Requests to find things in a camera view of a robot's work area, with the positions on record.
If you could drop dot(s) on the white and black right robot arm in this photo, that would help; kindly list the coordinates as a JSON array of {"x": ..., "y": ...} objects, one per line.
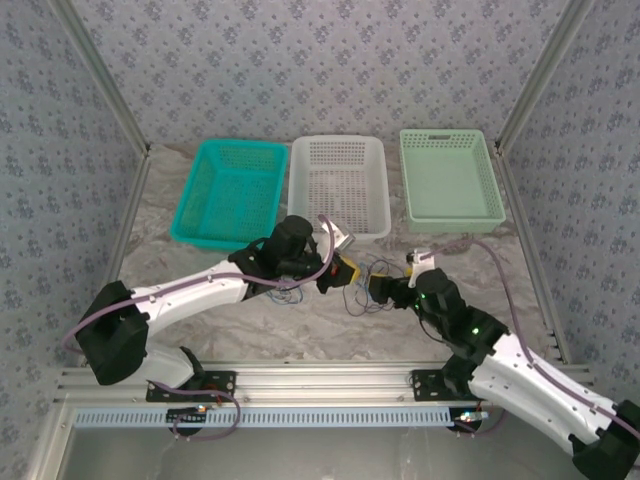
[{"x": 540, "y": 390}]

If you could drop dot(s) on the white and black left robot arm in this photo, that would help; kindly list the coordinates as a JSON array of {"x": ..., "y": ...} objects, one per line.
[{"x": 190, "y": 297}]

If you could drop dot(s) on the teal plastic basket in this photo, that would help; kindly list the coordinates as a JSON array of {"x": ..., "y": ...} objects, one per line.
[{"x": 225, "y": 190}]

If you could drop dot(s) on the white plastic basket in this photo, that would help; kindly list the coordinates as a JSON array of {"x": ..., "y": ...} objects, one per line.
[{"x": 340, "y": 175}]

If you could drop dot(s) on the pale green plastic basket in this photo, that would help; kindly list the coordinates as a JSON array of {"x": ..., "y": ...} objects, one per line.
[{"x": 450, "y": 180}]

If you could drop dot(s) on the small black controller board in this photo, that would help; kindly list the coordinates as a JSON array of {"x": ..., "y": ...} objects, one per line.
[
  {"x": 467, "y": 419},
  {"x": 187, "y": 416}
]

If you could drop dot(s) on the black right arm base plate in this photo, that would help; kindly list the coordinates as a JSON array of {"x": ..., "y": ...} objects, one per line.
[{"x": 425, "y": 387}]

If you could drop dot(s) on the aluminium side rail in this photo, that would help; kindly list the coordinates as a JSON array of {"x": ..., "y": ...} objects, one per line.
[
  {"x": 117, "y": 250},
  {"x": 530, "y": 250}
]

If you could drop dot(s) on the aluminium frame rail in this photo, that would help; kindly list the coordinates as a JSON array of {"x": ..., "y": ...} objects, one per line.
[{"x": 320, "y": 382}]

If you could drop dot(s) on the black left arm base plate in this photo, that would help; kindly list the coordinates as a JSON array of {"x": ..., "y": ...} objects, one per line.
[{"x": 225, "y": 385}]

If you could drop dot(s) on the aluminium corner post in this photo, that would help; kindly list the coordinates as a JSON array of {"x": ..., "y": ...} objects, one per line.
[
  {"x": 102, "y": 75},
  {"x": 540, "y": 75}
]

